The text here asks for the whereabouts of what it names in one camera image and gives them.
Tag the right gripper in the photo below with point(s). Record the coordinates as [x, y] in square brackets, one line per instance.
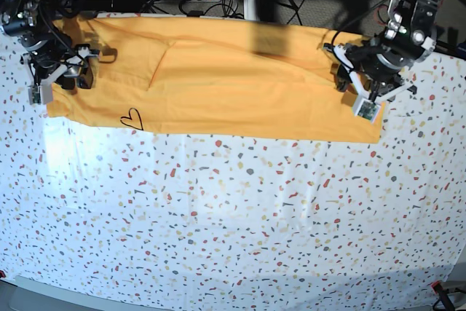
[50, 60]

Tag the yellow T-shirt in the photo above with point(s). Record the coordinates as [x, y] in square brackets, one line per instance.
[191, 75]

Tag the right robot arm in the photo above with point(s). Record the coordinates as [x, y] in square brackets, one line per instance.
[36, 17]

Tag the terrazzo-patterned white tablecloth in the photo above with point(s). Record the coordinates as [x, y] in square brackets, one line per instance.
[227, 222]

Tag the black table clamp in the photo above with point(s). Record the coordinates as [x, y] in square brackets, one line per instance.
[195, 13]

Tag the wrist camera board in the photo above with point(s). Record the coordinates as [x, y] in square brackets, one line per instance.
[40, 94]
[366, 109]

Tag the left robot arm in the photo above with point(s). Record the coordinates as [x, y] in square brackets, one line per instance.
[410, 34]

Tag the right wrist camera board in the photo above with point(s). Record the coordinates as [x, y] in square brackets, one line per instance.
[40, 94]

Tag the white table leg post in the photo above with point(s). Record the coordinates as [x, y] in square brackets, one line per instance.
[250, 11]

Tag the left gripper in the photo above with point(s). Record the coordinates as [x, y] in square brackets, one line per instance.
[366, 70]

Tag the red clamp at corner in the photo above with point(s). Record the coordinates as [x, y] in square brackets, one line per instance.
[443, 302]

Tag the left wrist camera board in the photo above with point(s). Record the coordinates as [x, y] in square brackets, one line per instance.
[366, 109]

